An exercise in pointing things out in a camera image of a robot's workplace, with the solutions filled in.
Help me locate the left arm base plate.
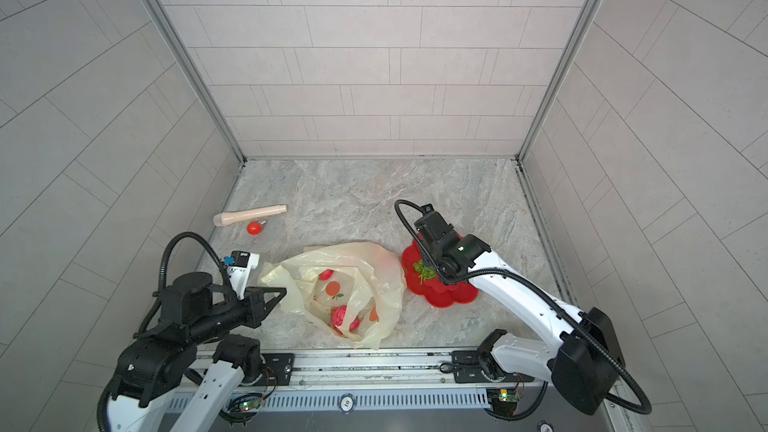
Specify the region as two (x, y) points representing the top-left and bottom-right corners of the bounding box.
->
(241, 353), (296, 388)

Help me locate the small red ball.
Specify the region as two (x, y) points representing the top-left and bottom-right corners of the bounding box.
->
(247, 221), (263, 236)

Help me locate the wooden rolling pin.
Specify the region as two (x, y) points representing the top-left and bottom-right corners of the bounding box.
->
(213, 204), (287, 227)

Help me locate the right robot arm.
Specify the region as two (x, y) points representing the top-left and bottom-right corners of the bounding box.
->
(407, 207), (652, 415)

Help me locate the green grape bunch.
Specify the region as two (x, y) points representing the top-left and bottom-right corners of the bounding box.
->
(412, 260), (437, 283)

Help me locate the black corrugated cable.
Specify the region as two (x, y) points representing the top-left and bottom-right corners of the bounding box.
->
(136, 231), (232, 337)

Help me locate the red flower-shaped bowl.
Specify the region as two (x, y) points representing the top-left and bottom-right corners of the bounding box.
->
(401, 241), (479, 308)

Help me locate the cream plastic bag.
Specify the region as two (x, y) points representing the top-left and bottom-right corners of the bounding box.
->
(259, 242), (406, 349)

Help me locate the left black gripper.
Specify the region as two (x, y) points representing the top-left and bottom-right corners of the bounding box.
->
(192, 284), (292, 343)

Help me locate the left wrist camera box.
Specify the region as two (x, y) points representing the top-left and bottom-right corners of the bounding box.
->
(224, 251), (260, 299)

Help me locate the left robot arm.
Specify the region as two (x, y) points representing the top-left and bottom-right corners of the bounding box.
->
(96, 272), (287, 431)

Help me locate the aluminium mounting rail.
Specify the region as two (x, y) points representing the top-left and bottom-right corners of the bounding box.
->
(161, 344), (619, 394)

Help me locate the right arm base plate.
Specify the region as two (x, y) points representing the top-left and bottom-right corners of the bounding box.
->
(439, 350), (535, 385)

